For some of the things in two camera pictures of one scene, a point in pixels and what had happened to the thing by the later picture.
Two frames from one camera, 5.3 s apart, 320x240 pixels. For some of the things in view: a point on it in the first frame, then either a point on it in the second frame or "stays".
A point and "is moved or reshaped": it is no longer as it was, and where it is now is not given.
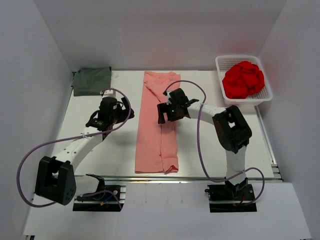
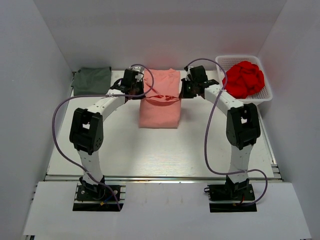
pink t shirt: (156, 144) is moved or reshaped
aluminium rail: (87, 178) stays
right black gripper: (163, 108) → (184, 94)
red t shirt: (243, 79) stays
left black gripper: (124, 113) → (140, 84)
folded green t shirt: (91, 81) stays
